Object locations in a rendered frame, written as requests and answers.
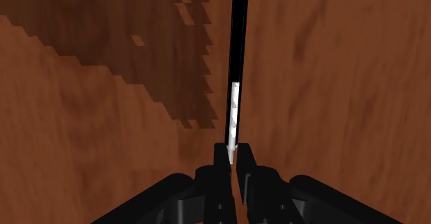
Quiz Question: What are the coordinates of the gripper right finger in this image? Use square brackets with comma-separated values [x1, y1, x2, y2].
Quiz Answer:
[236, 142, 403, 224]

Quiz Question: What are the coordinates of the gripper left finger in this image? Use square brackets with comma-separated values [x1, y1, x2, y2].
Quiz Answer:
[90, 142, 238, 224]

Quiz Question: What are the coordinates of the black and white pen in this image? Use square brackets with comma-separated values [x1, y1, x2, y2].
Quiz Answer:
[224, 0, 251, 165]

